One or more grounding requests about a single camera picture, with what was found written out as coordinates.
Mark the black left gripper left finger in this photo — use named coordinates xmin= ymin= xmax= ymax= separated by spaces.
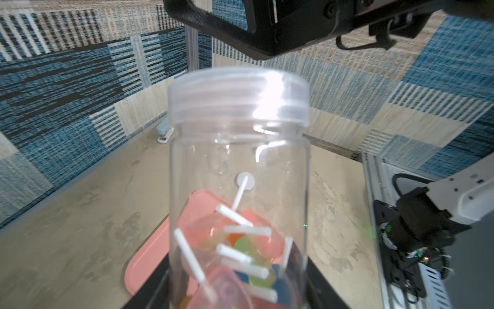
xmin=122 ymin=254 xmax=171 ymax=309

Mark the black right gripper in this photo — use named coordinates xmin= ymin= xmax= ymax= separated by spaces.
xmin=269 ymin=0 xmax=494 ymax=51

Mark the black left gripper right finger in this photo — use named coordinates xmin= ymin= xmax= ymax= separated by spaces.
xmin=306 ymin=258 xmax=349 ymax=309

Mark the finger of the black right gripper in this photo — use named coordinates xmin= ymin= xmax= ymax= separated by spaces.
xmin=163 ymin=1 xmax=340 ymax=60

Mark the candy jar patterned lid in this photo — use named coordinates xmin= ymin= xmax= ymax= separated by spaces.
xmin=169 ymin=122 xmax=310 ymax=308

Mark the white jar lid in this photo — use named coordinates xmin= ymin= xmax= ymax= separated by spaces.
xmin=235 ymin=172 xmax=255 ymax=191

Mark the pink plastic tray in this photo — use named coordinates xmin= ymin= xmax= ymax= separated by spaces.
xmin=123 ymin=188 xmax=271 ymax=297

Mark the grey stapler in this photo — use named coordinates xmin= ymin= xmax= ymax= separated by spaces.
xmin=156 ymin=116 xmax=174 ymax=144

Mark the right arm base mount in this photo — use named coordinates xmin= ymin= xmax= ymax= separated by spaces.
xmin=372 ymin=200 xmax=453 ymax=308

